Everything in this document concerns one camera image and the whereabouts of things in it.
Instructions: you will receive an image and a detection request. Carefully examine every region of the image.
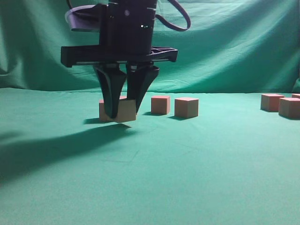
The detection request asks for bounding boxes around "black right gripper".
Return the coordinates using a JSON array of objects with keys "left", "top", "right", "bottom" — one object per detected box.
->
[{"left": 60, "top": 23, "right": 178, "bottom": 119}]

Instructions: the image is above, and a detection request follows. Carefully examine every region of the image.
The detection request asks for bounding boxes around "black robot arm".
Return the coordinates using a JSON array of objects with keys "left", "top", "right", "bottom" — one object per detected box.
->
[{"left": 61, "top": 0, "right": 177, "bottom": 119}]

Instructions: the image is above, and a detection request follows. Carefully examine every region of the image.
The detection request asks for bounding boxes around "green cloth backdrop and cover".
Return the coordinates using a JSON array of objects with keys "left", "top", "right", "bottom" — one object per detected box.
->
[{"left": 0, "top": 0, "right": 300, "bottom": 225}]

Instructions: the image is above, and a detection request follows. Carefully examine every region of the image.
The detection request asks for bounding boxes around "black cable loop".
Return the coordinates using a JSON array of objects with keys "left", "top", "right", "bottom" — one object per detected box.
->
[{"left": 155, "top": 0, "right": 192, "bottom": 32}]

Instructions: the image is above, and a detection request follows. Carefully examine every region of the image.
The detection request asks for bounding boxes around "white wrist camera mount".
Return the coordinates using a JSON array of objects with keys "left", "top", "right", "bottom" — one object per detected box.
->
[{"left": 65, "top": 5, "right": 100, "bottom": 32}]

